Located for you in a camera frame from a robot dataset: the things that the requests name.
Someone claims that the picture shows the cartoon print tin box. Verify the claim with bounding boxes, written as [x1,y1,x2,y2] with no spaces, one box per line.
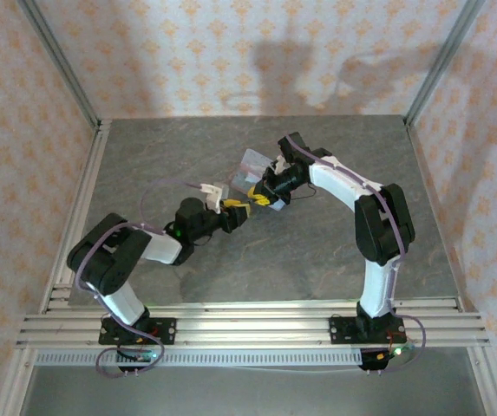
[229,148,291,213]

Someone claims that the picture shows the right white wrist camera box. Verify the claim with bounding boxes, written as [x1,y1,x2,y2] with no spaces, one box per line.
[268,154,291,173]

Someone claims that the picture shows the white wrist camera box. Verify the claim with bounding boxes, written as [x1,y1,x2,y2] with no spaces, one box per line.
[268,154,291,173]
[199,181,232,214]

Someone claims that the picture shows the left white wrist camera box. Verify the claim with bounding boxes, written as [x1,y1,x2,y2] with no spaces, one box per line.
[199,181,232,214]

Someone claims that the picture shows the aluminium mounting rail beam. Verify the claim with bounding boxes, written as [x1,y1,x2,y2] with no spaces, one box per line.
[16,298,490,348]

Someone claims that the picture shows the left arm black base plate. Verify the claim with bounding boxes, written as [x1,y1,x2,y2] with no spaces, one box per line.
[99,318,177,347]

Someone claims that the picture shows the aluminium table side rail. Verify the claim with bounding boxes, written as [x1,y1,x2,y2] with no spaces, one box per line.
[37,120,114,314]
[403,120,465,311]

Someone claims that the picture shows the white slotted cable duct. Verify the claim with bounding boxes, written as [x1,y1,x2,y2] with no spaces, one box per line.
[35,348,364,368]

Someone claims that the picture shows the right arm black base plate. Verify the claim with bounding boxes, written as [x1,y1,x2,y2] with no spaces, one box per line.
[329,315,407,346]

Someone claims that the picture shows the black controller bracket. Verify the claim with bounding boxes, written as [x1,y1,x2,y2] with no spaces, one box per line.
[115,346,156,377]
[357,346,405,376]

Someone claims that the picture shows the aluminium frame post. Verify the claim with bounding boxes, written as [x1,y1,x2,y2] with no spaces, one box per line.
[402,0,488,127]
[16,0,102,131]

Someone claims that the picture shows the aluminium frame leg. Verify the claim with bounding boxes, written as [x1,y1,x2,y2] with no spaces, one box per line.
[0,346,37,416]
[467,346,497,416]

